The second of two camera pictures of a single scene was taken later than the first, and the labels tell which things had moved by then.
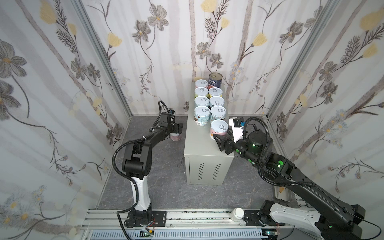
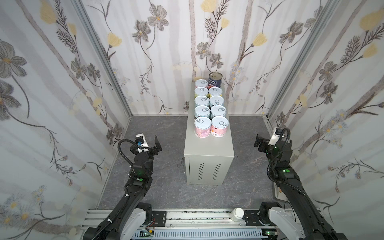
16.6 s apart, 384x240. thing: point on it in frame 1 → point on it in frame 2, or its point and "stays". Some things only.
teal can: x=216 y=101 stays
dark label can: x=201 y=115 stays
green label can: x=201 y=91 stays
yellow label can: x=215 y=91 stays
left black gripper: x=176 y=128 → x=153 y=151
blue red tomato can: x=215 y=79 stays
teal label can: x=201 y=101 stays
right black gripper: x=225 y=143 → x=264 y=145
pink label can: x=175 y=136 → x=202 y=127
